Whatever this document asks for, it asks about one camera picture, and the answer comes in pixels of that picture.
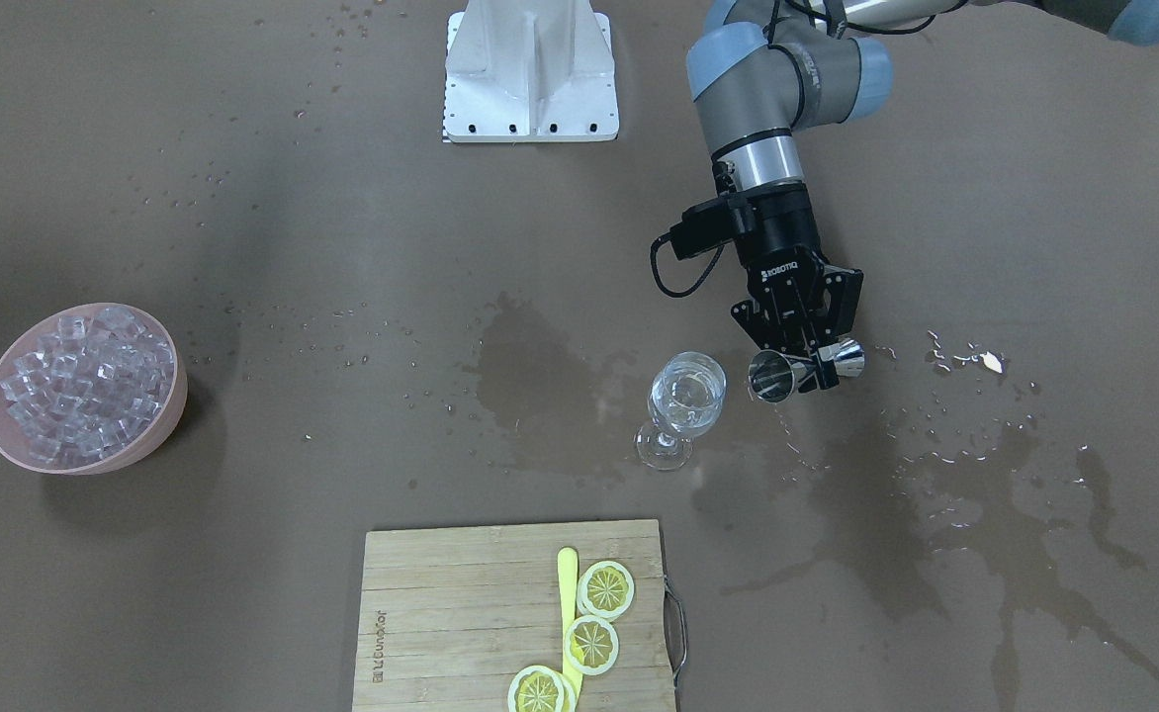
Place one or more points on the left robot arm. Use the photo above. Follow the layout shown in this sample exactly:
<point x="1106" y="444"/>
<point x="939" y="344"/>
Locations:
<point x="761" y="72"/>

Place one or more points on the lemon slice near handle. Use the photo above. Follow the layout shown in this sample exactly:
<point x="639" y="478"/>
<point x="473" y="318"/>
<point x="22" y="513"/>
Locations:
<point x="606" y="590"/>

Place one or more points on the far lemon slice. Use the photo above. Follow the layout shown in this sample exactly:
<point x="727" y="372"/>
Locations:
<point x="540" y="688"/>

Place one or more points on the steel double jigger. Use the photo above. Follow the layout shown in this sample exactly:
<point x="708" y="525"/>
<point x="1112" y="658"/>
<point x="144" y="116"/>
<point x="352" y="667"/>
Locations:
<point x="774" y="377"/>

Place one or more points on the pile of ice cubes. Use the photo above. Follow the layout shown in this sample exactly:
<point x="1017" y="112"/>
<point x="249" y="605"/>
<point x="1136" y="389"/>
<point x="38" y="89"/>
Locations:
<point x="85" y="386"/>

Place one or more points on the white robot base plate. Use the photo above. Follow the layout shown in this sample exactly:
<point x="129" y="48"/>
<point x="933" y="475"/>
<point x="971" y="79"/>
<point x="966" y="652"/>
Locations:
<point x="519" y="71"/>

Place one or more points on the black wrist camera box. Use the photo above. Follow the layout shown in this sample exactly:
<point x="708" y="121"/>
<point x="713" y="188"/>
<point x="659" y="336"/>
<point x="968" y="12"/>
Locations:
<point x="710" y="225"/>

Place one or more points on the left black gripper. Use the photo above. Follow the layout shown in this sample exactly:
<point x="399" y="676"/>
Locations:
<point x="783" y="240"/>

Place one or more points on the bamboo cutting board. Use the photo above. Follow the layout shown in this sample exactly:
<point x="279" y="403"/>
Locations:
<point x="450" y="615"/>

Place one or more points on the pink bowl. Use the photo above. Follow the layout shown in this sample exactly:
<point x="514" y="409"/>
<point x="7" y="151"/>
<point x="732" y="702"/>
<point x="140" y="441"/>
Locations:
<point x="159" y="420"/>

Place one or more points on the middle lemon slice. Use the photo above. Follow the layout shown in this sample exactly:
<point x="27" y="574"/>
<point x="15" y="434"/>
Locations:
<point x="591" y="645"/>

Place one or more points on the clear wine glass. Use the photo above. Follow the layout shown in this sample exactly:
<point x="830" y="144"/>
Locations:
<point x="685" y="399"/>

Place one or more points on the yellow plastic knife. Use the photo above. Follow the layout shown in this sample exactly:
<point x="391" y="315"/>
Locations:
<point x="568" y="578"/>

